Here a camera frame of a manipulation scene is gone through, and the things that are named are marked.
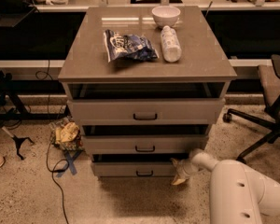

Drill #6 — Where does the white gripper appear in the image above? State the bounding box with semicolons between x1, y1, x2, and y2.
170;158;203;186

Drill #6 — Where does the grey bottom drawer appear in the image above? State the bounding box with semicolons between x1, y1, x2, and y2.
91;153;188;177

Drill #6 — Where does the grey drawer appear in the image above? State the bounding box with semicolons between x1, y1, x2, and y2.
91;153;188;177
67;98;225;125
82;134;208;154

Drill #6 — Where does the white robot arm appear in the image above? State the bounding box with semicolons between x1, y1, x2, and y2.
171;148;280;224

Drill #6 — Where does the grey middle drawer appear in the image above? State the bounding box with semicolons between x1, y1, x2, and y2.
82;134;208;154

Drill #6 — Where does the grey top drawer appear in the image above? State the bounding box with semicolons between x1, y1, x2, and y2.
67;98;225;125

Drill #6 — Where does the grey drawer cabinet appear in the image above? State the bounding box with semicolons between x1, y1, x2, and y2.
57;5;238;182

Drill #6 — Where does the blue tape cross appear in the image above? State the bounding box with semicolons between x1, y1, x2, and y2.
56;150;82;177

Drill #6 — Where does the white plastic bottle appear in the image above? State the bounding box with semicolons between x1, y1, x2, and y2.
161;26;182;63

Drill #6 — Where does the blue chip bag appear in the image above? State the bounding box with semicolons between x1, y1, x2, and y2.
104;29;159;62

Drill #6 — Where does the black office chair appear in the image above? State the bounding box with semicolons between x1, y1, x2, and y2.
223;54;280;163

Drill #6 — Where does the white bowl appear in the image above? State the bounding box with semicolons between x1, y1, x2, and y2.
152;6;181;28

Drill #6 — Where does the black tripod stand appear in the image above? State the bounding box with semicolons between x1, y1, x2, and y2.
0;121;35;161

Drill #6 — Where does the black table frame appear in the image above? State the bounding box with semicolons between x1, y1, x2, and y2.
0;70;70;120

